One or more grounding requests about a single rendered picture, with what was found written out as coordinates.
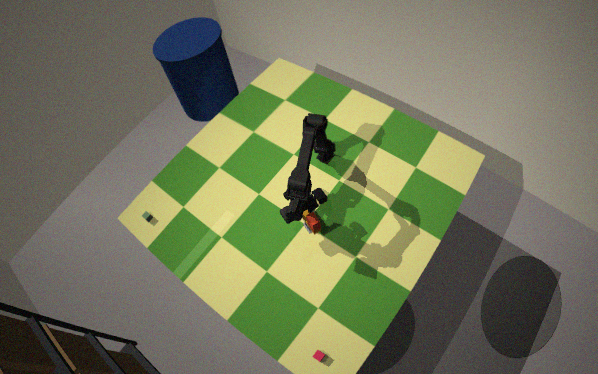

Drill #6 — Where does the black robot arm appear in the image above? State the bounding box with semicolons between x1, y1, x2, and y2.
283;113;336;221

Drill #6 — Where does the small red block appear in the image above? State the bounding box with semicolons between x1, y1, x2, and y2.
313;350;325;362

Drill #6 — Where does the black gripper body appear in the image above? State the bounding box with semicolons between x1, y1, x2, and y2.
280;188;327;224

